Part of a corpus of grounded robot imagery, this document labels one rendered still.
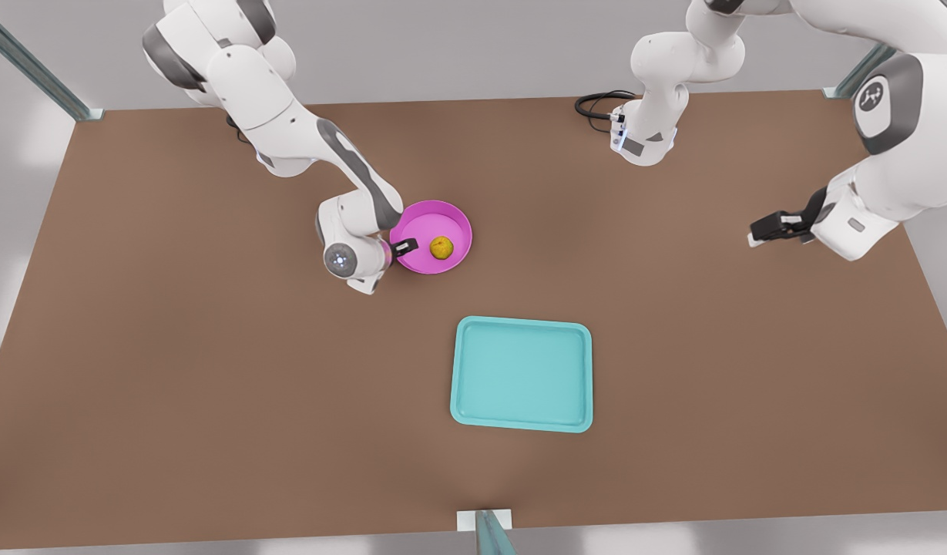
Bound pink round plate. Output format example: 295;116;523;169
388;200;474;275

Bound teal rectangular tray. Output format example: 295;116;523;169
449;315;594;434

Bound silver frame post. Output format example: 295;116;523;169
456;509;518;555
822;44;898;100
0;6;105;123

